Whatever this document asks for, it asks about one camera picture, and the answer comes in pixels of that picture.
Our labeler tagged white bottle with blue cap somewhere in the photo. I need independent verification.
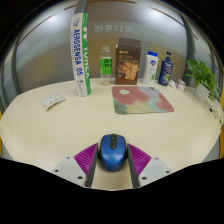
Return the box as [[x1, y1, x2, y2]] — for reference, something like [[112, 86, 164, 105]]
[[142, 50, 159, 85]]

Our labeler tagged floral pastel mouse pad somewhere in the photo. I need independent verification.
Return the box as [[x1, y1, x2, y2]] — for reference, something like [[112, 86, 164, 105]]
[[111, 85, 175, 115]]

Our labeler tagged green potted plant, white pot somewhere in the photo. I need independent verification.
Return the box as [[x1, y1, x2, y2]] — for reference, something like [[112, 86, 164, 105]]
[[183, 57, 224, 126]]

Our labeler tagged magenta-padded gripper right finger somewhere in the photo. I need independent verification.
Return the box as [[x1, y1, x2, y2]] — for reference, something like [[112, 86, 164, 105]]
[[126, 142, 173, 189]]

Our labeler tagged dark blue shampoo bottle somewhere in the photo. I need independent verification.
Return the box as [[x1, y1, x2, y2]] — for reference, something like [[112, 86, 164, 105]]
[[157, 51, 174, 87]]

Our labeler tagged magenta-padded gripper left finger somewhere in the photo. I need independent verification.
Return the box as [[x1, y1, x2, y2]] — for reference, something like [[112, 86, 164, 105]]
[[51, 142, 101, 188]]

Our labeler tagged small patterned tissue packet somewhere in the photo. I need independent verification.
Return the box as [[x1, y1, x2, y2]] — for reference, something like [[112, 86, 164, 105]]
[[40, 91, 66, 111]]

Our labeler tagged clear bottle with green label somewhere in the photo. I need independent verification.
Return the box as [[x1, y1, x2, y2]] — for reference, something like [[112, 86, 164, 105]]
[[99, 45, 113, 86]]

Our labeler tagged white green shuttlecock tube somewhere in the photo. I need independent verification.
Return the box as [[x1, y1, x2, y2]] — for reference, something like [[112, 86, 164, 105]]
[[69, 12, 92, 98]]

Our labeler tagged brown cracker box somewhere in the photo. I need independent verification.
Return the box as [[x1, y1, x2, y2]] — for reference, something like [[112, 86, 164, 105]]
[[115, 37, 142, 86]]

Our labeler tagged blue and black computer mouse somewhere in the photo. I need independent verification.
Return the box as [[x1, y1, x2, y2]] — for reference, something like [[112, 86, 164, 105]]
[[96, 133, 129, 173]]

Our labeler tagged small white jar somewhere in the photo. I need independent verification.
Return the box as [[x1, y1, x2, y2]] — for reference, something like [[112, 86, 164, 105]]
[[175, 78, 187, 92]]

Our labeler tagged small crumpled white wrapper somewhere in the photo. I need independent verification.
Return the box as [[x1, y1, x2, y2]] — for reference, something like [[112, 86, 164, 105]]
[[167, 79, 178, 89]]

